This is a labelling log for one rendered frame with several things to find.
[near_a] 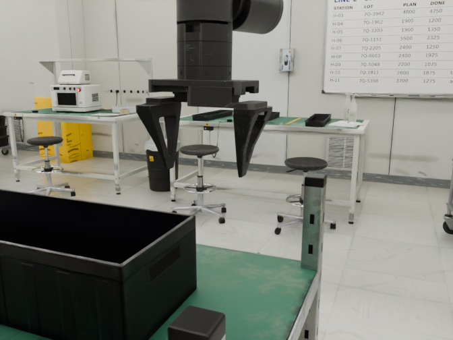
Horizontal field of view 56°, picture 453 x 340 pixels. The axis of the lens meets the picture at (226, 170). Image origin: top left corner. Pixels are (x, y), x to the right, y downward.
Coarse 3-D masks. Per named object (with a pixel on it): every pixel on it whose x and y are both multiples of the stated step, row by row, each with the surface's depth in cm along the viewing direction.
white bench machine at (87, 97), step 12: (72, 72) 469; (84, 72) 472; (60, 84) 471; (72, 84) 466; (84, 84) 475; (96, 84) 484; (60, 96) 469; (72, 96) 464; (84, 96) 462; (96, 96) 483; (60, 108) 472; (72, 108) 468; (84, 108) 464; (96, 108) 485
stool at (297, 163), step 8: (288, 160) 336; (296, 160) 337; (304, 160) 338; (312, 160) 338; (320, 160) 337; (296, 168) 324; (304, 168) 320; (312, 168) 320; (320, 168) 322; (304, 176) 338; (280, 216) 360; (288, 216) 354; (296, 216) 350; (280, 224) 335; (288, 224) 337
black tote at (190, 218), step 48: (0, 192) 72; (0, 240) 50; (48, 240) 70; (96, 240) 66; (144, 240) 63; (192, 240) 59; (0, 288) 51; (48, 288) 48; (96, 288) 45; (144, 288) 48; (192, 288) 60; (48, 336) 50; (96, 336) 47; (144, 336) 49
